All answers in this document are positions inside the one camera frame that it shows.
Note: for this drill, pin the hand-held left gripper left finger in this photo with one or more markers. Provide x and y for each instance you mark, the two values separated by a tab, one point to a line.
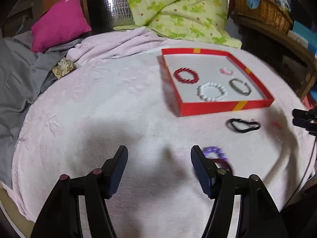
116	176

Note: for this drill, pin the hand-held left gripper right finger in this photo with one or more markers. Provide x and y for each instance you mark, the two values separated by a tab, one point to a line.
201	176

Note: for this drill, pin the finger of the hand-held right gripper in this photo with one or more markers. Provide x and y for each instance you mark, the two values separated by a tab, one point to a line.
303	123
303	114

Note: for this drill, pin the dark red bangle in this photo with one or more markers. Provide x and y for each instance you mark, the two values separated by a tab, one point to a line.
223	162

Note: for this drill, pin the red shallow cardboard box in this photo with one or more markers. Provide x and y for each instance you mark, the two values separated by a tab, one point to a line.
210	107

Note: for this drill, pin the wooden shelf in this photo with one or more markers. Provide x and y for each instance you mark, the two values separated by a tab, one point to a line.
292	44

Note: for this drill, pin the pale pink blanket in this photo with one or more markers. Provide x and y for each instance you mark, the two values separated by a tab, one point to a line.
99	104

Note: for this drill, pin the silver bangle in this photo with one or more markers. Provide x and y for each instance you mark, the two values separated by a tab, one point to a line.
234	86

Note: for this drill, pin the teal box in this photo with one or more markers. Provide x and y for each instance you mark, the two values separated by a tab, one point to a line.
304	36

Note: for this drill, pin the wicker basket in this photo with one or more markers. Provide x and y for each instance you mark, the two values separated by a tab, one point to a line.
267	14

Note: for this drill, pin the beige patterned pouch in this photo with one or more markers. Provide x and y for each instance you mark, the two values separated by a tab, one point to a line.
64	68

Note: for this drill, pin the grey cloth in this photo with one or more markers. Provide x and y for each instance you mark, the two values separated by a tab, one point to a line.
19	91

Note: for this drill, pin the magenta pillow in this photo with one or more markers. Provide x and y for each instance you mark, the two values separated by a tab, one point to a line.
59	24

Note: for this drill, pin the green floral quilt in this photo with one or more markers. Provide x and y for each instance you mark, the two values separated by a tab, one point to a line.
178	7

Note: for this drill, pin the silver foil mat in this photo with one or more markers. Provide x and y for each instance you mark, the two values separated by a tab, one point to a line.
116	7

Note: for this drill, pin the woven storage drawer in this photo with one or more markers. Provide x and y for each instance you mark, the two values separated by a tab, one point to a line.
17	24

